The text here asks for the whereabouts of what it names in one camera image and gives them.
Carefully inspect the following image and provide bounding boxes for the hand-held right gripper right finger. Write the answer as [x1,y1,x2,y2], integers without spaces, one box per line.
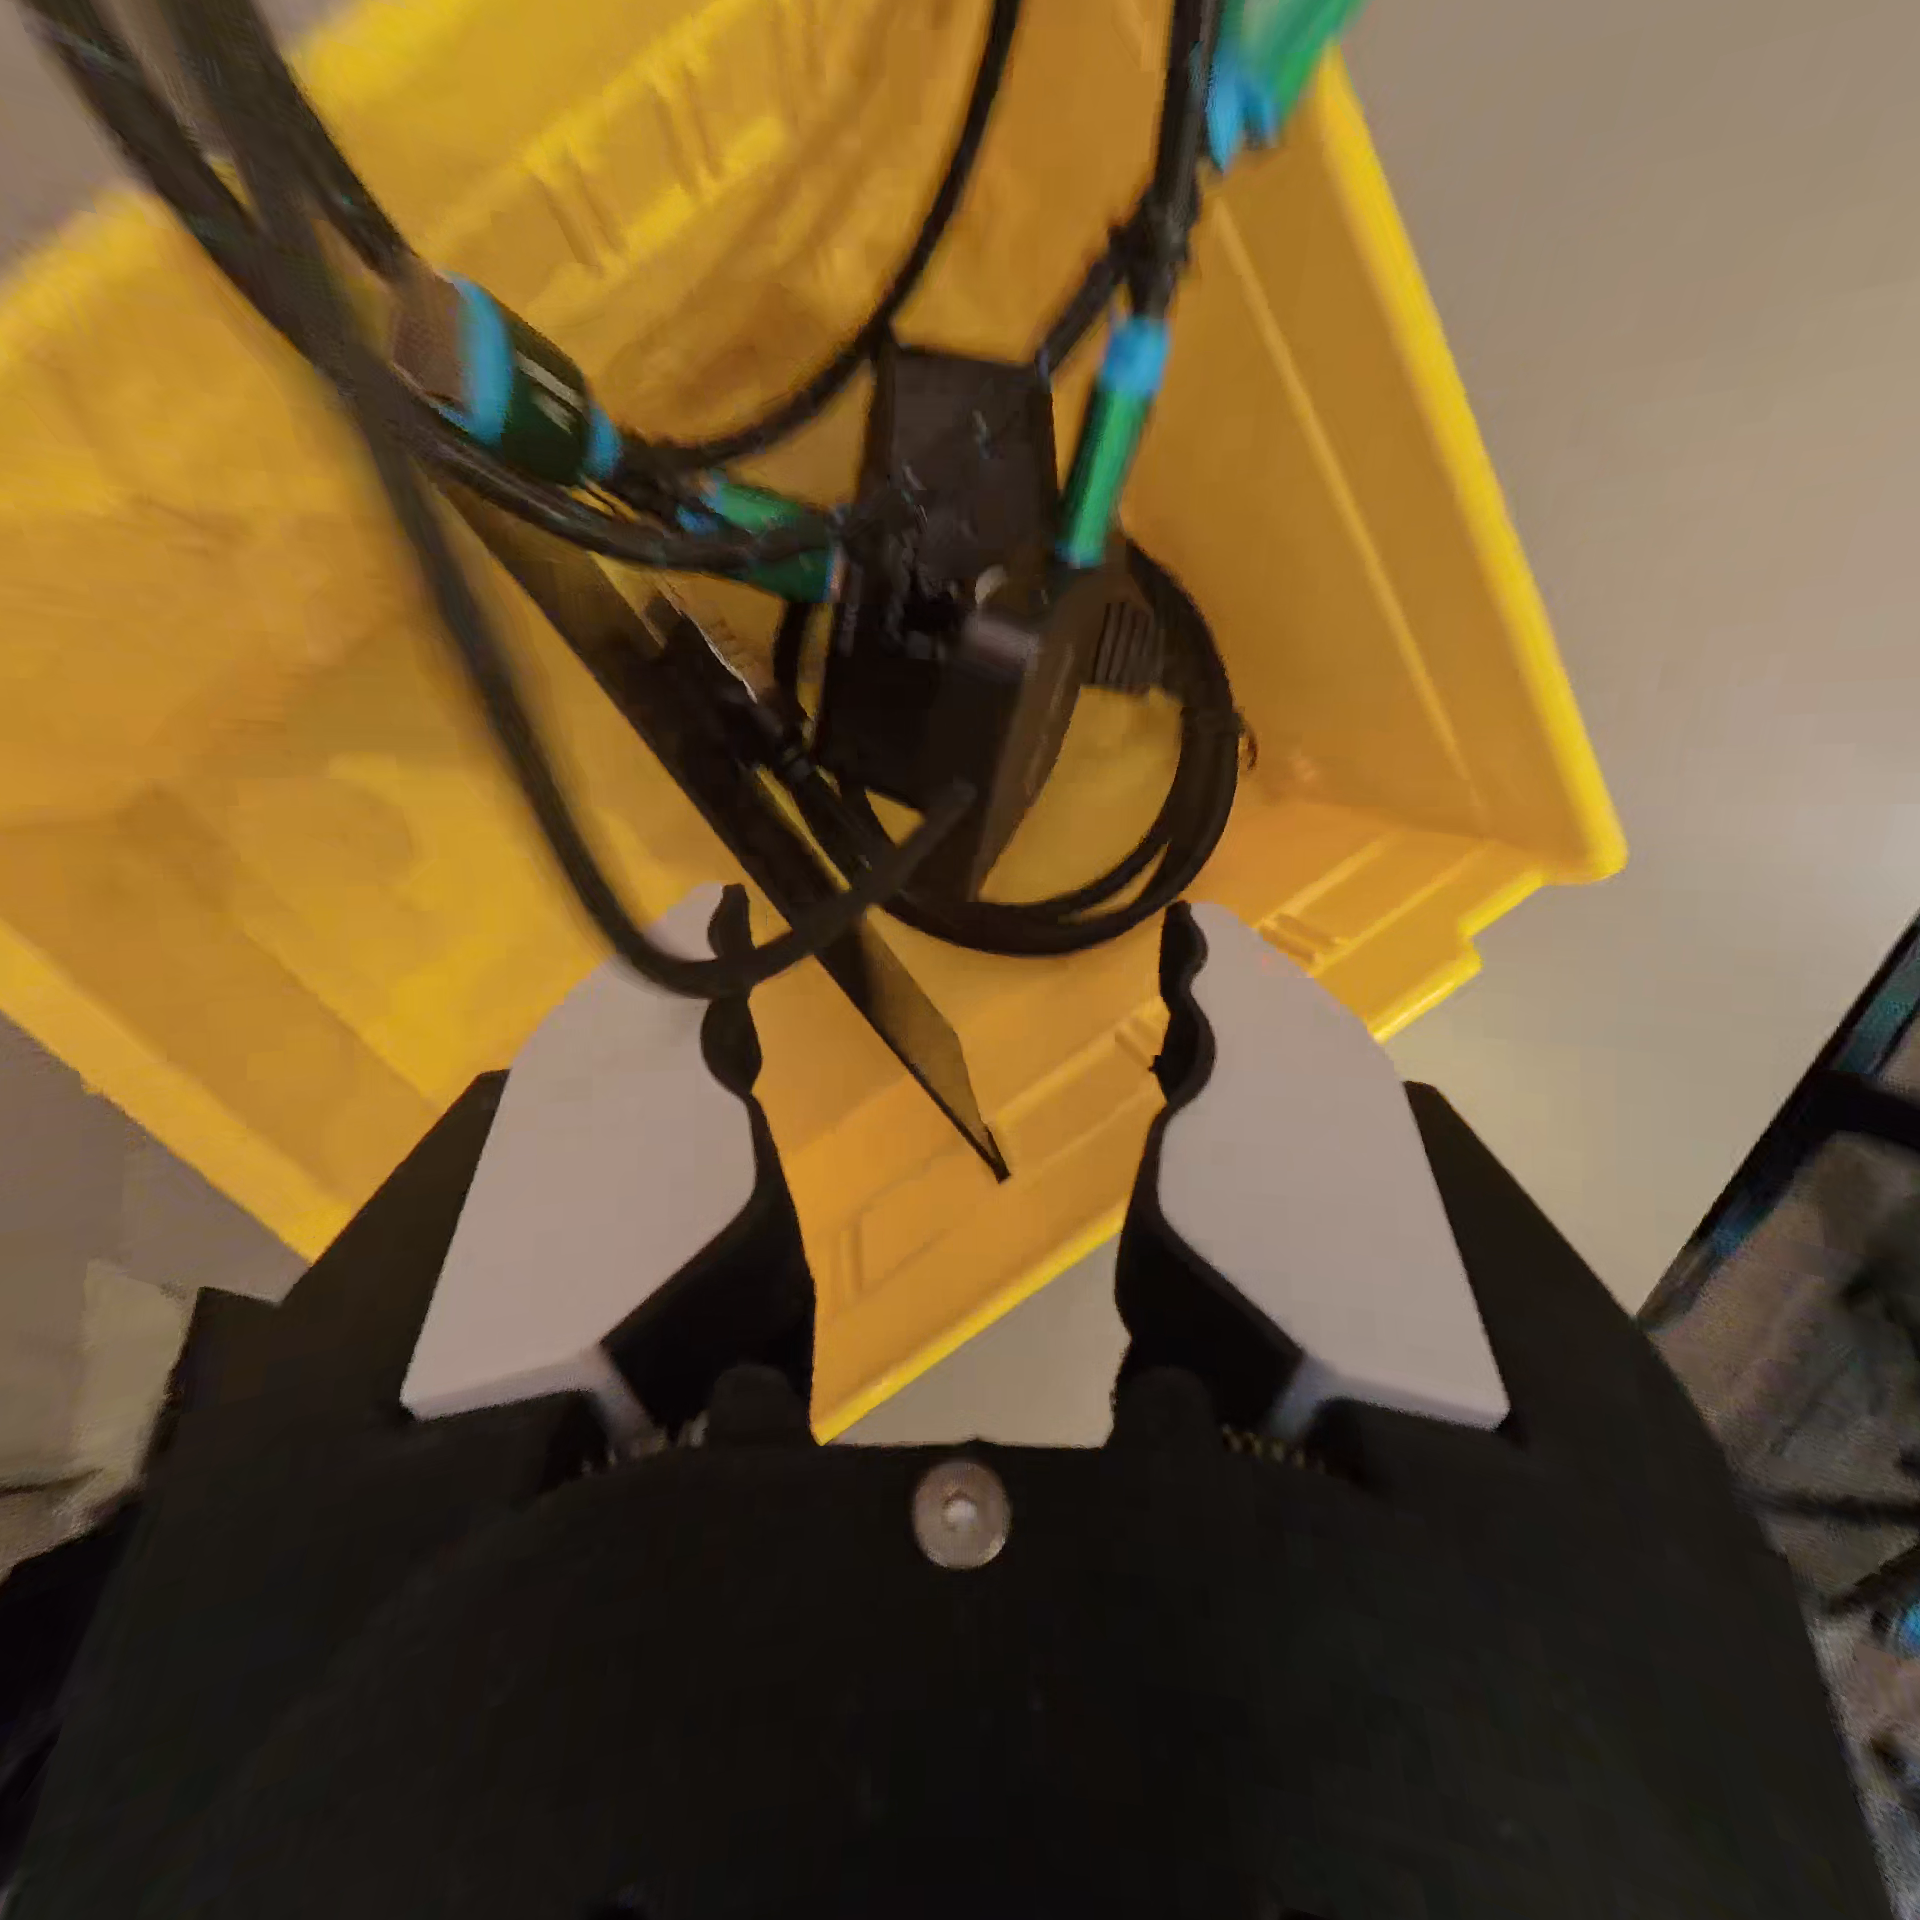
[1116,900,1510,1438]

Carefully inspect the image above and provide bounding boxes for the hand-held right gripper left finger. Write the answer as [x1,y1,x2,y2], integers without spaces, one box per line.
[399,883,815,1430]

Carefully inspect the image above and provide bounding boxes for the yellow plastic bin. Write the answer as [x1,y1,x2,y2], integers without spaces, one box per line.
[0,0,1629,1445]

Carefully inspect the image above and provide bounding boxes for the black hub with round cable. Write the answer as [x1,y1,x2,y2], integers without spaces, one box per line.
[772,343,1250,958]

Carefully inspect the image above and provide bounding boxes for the black braided cable green plugs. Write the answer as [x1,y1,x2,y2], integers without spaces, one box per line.
[0,0,1024,1000]
[1035,0,1370,576]

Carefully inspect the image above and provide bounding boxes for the thin black flat panel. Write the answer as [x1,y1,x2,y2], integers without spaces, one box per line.
[451,486,1013,1185]

